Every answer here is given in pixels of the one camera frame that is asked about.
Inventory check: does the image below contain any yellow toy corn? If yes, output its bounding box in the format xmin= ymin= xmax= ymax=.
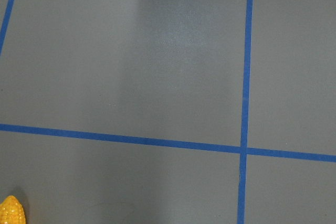
xmin=1 ymin=195 xmax=26 ymax=224

